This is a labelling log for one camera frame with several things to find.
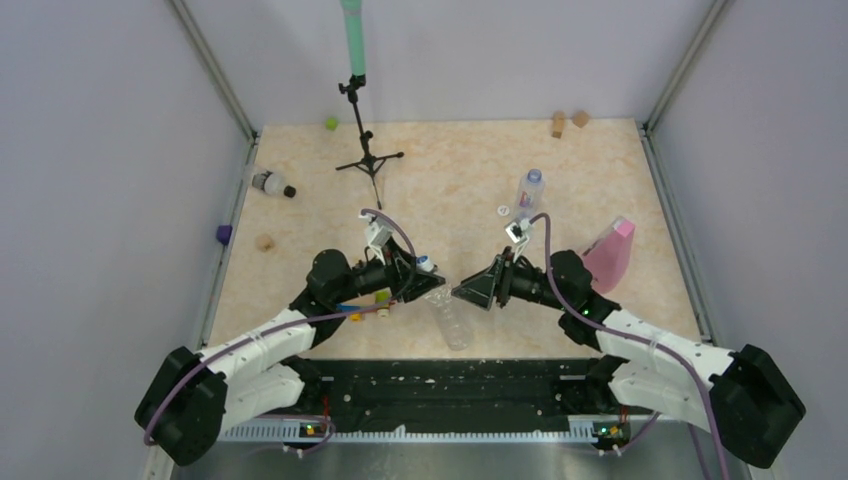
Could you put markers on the tall wooden block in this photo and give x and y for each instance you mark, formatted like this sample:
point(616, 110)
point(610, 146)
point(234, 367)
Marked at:
point(558, 124)

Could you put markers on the colourful toy block car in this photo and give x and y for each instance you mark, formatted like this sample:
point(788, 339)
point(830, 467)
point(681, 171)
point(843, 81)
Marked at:
point(377, 304)

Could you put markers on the small wooden cube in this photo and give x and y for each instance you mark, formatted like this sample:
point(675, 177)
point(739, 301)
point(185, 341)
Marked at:
point(580, 119)

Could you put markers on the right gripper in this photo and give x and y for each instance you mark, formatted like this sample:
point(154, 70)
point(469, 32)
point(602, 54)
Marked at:
point(479, 289)

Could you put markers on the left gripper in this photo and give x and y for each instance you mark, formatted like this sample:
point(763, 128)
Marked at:
point(402, 278)

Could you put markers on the green foam microphone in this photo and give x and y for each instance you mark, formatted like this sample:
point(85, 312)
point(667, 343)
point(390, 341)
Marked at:
point(352, 13)

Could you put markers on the purple block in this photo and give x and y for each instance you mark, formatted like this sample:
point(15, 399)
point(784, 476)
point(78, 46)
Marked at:
point(224, 234)

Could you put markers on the wooden cube with cross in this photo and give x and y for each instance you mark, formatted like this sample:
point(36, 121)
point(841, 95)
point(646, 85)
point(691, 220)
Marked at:
point(264, 243)

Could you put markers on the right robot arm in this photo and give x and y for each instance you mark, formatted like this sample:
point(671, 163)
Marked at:
point(742, 395)

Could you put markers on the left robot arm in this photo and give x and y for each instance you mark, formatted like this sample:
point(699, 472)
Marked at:
point(197, 395)

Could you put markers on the black tripod stand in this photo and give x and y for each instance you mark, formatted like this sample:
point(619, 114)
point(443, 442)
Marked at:
point(369, 164)

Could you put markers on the clear plastic bottle blue label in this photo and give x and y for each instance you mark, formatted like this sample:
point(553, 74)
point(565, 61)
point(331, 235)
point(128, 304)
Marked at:
point(455, 330)

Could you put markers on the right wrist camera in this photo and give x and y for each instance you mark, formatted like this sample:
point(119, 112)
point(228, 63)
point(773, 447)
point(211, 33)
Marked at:
point(519, 232)

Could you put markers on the clear plastic bottle white cap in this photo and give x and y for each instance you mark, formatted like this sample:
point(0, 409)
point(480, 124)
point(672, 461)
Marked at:
point(529, 194)

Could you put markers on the blue Pocari Sweat cap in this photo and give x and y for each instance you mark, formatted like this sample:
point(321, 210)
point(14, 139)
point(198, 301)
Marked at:
point(424, 263)

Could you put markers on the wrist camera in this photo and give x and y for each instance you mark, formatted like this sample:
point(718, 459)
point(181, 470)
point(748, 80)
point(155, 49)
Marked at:
point(519, 232)
point(376, 233)

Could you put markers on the small clear bottle black cap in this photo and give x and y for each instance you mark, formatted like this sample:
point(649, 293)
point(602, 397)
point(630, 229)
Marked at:
point(273, 184)

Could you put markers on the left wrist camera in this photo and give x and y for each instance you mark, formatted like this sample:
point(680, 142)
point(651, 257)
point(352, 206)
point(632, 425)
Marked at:
point(376, 233)

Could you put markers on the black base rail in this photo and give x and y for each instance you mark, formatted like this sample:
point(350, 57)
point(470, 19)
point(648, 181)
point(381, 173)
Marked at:
point(450, 396)

